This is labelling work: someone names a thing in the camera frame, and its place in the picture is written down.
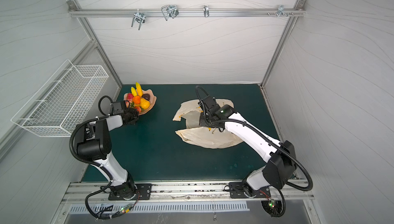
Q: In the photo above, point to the metal U-bolt clamp middle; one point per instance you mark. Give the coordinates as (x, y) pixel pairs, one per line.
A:
(169, 11)

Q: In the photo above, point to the yellow banana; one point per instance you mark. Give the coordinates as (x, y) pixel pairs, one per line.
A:
(139, 90)

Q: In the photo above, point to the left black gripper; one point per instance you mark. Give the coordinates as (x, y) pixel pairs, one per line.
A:
(135, 111)

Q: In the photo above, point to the dark purple fruit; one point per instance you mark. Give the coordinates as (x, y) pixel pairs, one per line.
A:
(146, 96)

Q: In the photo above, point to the orange fruit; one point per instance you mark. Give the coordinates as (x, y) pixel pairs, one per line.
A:
(136, 100)

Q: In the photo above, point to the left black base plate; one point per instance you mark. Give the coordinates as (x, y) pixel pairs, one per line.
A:
(142, 192)

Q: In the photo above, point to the metal u-bolt clamp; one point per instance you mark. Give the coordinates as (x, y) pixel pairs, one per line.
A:
(138, 19)
(169, 11)

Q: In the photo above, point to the white wire basket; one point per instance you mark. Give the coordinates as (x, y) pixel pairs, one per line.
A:
(63, 101)

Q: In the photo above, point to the white vent strip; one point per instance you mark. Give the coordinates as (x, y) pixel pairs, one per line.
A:
(167, 207)

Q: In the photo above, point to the metal U-bolt clamp left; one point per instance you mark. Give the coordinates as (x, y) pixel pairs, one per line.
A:
(138, 19)

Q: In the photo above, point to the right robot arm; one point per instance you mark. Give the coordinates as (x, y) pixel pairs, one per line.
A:
(278, 169)

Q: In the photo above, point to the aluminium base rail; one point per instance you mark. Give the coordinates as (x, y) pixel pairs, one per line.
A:
(200, 191)

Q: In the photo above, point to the aluminium cross rail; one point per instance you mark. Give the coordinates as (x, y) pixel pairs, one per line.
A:
(183, 13)

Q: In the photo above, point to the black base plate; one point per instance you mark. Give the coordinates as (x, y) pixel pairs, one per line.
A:
(238, 190)
(142, 192)

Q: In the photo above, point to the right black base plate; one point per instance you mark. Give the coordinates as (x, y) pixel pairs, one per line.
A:
(238, 190)

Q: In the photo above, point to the green table mat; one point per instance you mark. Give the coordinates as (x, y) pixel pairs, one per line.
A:
(152, 151)

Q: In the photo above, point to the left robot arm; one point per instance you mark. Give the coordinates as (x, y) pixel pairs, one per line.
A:
(91, 143)

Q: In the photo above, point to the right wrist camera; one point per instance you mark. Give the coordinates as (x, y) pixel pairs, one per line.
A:
(210, 105)

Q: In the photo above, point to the red apple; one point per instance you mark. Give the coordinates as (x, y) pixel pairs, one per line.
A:
(129, 97)

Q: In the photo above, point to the small metal bracket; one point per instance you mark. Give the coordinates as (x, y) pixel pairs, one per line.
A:
(206, 11)

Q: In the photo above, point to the red strawberry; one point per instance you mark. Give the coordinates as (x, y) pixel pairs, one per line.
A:
(138, 109)

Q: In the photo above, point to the metal hook clamp right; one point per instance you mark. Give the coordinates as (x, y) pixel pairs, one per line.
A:
(281, 12)

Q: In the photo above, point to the banana print plastic bag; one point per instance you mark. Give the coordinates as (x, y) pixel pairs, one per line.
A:
(197, 135)

